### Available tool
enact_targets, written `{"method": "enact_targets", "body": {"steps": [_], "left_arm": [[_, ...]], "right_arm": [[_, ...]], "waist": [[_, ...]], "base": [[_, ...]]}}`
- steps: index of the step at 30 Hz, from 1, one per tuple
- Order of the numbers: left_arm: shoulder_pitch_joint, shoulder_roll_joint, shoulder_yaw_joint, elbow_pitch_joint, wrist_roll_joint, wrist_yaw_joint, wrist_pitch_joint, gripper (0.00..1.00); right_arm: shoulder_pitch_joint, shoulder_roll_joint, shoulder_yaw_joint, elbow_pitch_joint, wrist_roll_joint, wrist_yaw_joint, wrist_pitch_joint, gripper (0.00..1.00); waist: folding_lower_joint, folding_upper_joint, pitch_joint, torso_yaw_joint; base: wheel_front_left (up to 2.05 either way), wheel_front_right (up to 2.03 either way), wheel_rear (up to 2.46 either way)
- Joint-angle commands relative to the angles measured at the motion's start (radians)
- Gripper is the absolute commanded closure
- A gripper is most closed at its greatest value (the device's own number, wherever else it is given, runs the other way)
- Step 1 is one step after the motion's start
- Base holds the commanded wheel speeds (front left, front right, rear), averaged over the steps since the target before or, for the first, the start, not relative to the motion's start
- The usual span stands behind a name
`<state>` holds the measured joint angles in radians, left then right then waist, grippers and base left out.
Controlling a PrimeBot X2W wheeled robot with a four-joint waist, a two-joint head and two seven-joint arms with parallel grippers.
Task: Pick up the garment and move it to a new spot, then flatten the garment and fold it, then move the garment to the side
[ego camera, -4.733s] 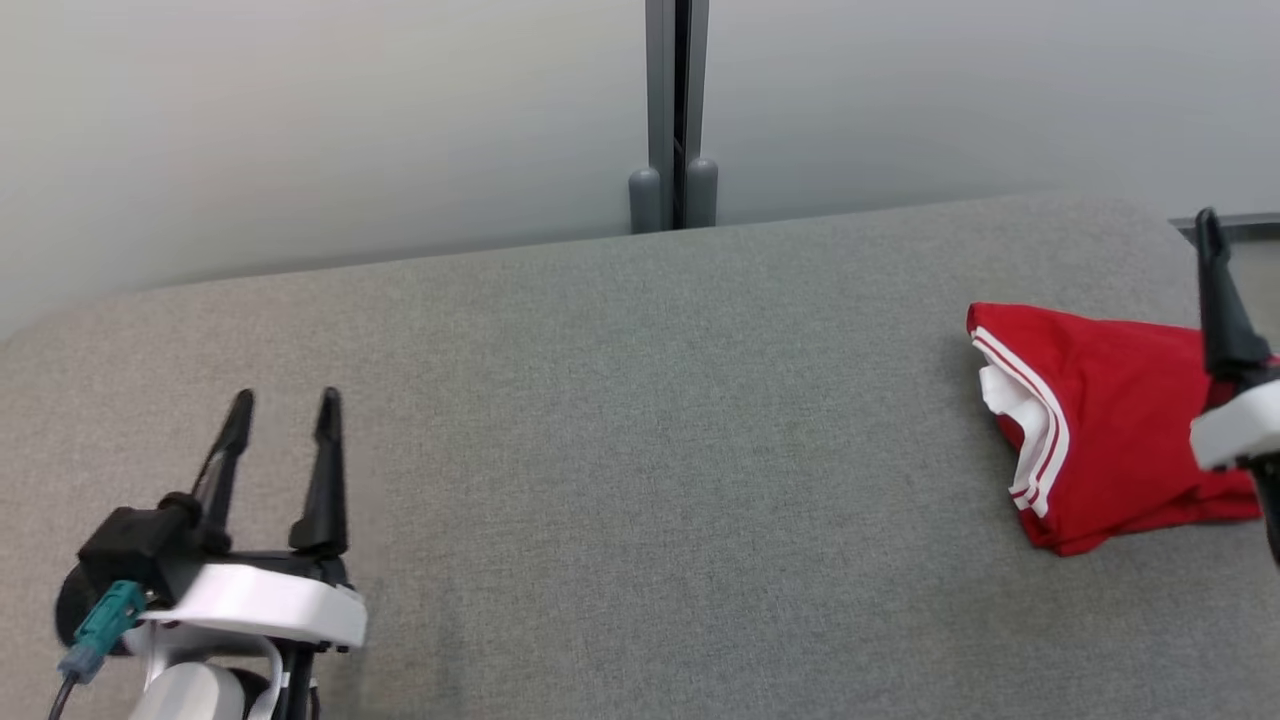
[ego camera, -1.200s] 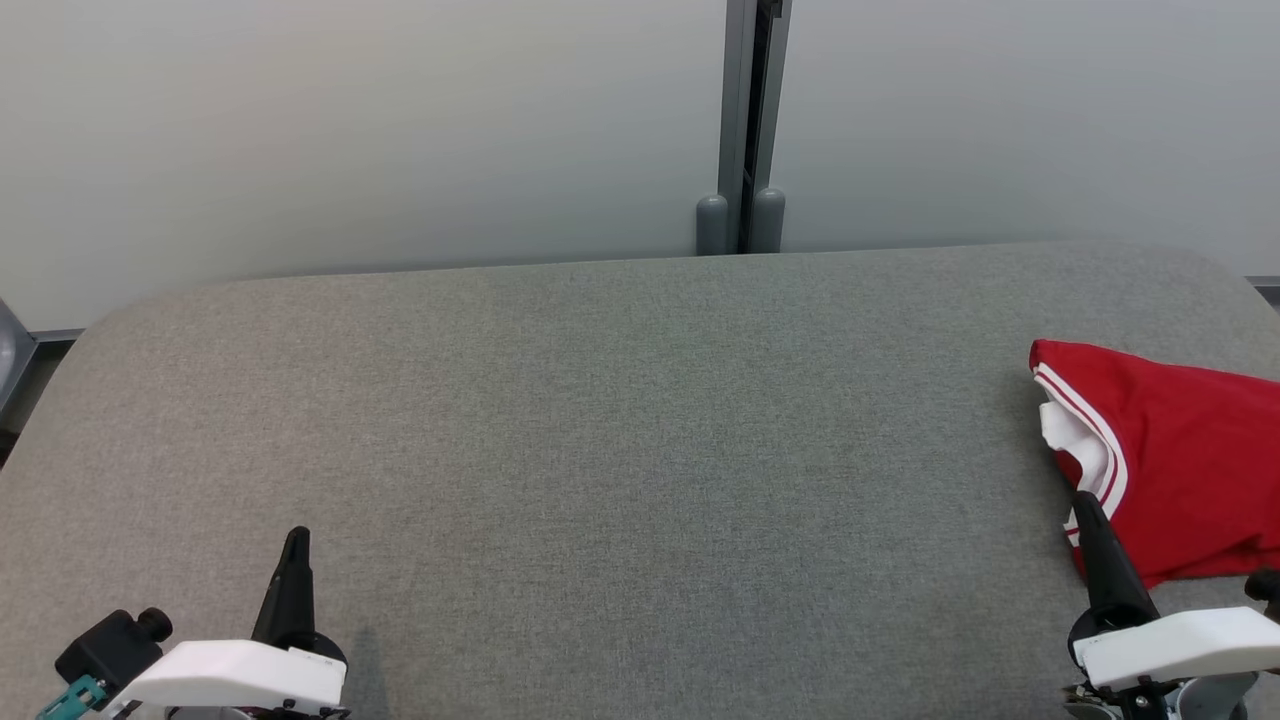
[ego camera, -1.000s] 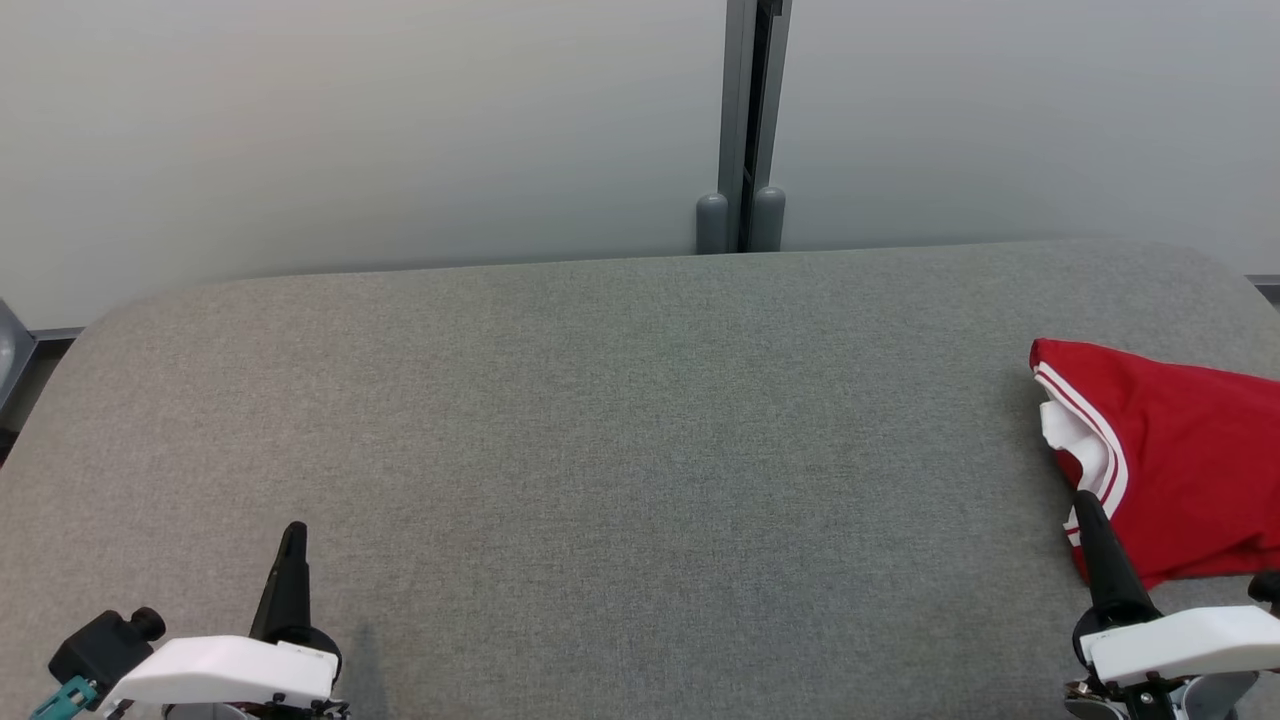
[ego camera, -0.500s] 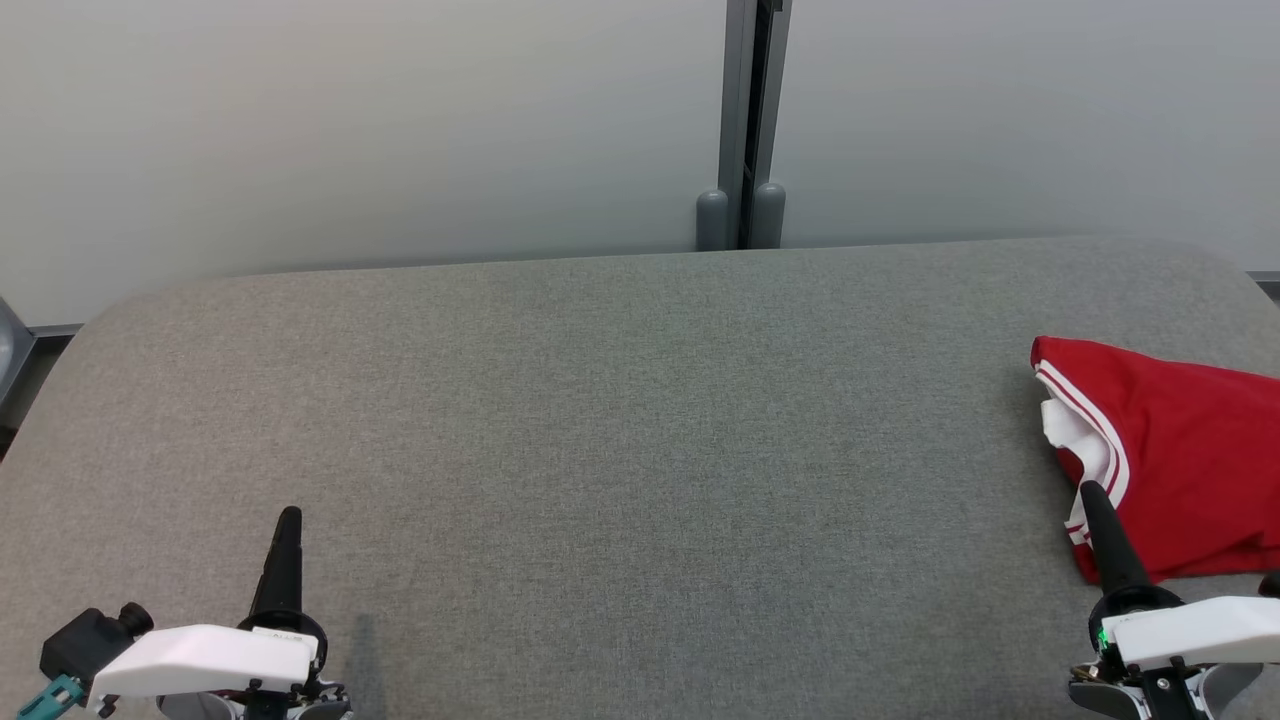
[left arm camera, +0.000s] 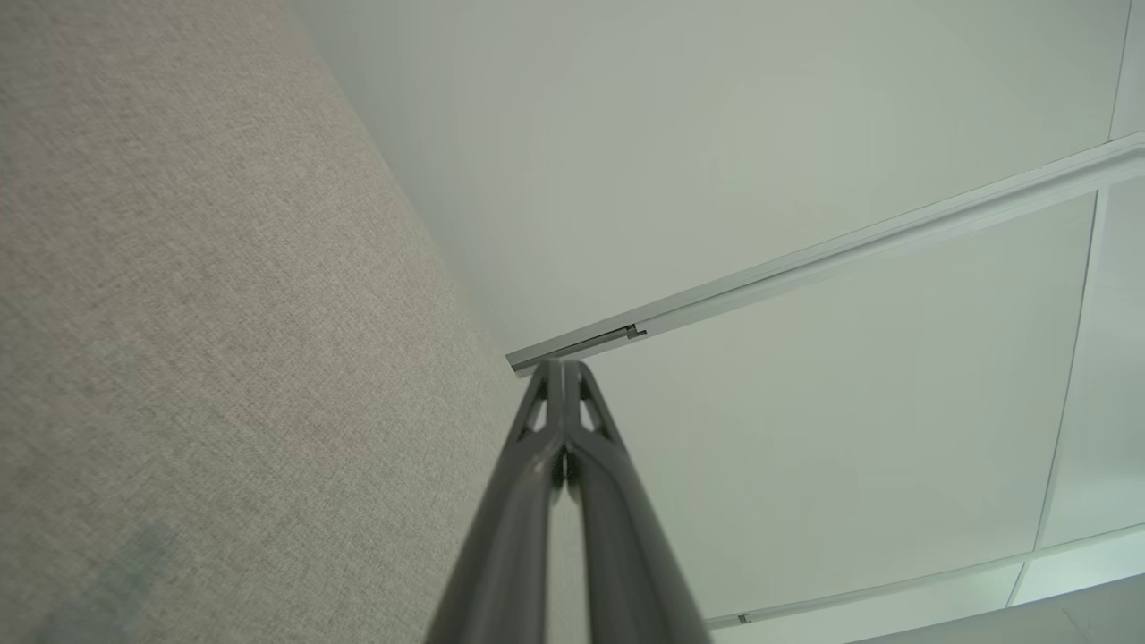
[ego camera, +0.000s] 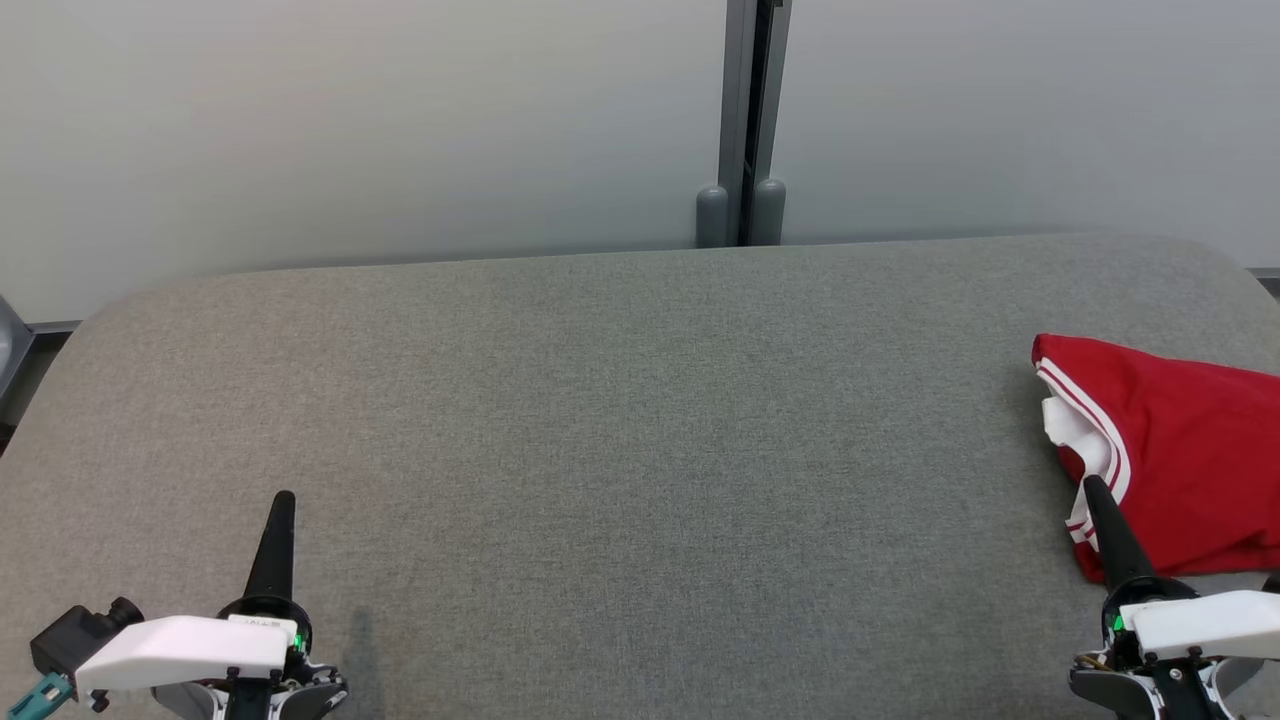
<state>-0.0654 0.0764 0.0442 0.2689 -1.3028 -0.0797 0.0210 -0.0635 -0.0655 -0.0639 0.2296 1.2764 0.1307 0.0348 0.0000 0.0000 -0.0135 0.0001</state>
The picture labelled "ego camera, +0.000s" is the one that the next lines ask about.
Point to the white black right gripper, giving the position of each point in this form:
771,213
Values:
1200,625

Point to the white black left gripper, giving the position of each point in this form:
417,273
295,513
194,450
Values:
180,650

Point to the red white basketball jersey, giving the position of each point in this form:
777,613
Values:
1190,460

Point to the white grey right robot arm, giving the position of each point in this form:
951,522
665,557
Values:
1180,692

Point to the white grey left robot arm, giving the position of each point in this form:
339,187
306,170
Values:
250,700

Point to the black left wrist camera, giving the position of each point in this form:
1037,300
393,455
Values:
75,635

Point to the grey metal frame piece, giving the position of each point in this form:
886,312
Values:
12,350

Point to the grey metal partition post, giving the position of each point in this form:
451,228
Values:
740,100

